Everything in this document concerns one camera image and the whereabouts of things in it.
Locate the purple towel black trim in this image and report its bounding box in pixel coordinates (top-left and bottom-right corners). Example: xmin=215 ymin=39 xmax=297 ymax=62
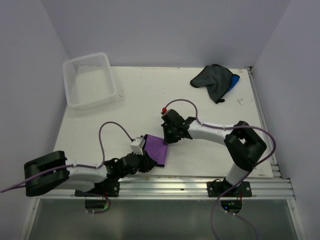
xmin=144 ymin=134 xmax=168 ymax=168

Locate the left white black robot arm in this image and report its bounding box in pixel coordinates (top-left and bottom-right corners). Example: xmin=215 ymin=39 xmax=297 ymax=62
xmin=24 ymin=150 xmax=157 ymax=197

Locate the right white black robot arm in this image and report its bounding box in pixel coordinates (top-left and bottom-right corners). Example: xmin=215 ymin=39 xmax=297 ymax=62
xmin=161 ymin=107 xmax=267 ymax=197

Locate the grey towel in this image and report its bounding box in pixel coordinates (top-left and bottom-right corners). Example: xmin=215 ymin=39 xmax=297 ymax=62
xmin=190 ymin=64 xmax=236 ymax=104

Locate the blue towel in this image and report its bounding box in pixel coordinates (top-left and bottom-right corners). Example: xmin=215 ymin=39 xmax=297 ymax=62
xmin=228 ymin=74 xmax=240 ymax=91

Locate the white plastic basket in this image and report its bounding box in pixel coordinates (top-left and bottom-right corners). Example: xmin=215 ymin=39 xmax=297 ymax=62
xmin=62 ymin=52 xmax=119 ymax=110

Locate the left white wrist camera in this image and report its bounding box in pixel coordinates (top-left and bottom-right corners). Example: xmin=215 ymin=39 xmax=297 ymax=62
xmin=130 ymin=135 xmax=146 ymax=155

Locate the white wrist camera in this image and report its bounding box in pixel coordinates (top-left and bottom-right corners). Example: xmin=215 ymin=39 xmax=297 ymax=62
xmin=130 ymin=135 xmax=146 ymax=155
xmin=161 ymin=107 xmax=176 ymax=116

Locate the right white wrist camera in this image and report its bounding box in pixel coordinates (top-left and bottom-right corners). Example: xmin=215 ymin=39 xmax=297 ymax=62
xmin=161 ymin=107 xmax=176 ymax=116

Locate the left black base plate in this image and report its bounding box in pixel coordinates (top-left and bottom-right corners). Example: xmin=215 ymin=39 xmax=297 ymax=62
xmin=74 ymin=181 xmax=120 ymax=198

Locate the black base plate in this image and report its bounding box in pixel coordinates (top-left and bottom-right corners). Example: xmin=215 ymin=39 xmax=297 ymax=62
xmin=206 ymin=179 xmax=253 ymax=198
xmin=74 ymin=181 xmax=120 ymax=198

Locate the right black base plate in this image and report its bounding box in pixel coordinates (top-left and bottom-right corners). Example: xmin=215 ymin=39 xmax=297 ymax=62
xmin=206 ymin=179 xmax=253 ymax=198

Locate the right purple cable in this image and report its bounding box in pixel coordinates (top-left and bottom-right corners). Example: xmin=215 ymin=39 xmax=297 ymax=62
xmin=166 ymin=99 xmax=277 ymax=240

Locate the aluminium mounting rail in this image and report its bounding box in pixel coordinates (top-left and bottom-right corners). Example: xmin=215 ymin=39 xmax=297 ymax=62
xmin=34 ymin=174 xmax=297 ymax=200

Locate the aluminium table edge rail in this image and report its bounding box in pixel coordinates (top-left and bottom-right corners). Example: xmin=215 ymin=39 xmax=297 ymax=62
xmin=245 ymin=66 xmax=282 ymax=179

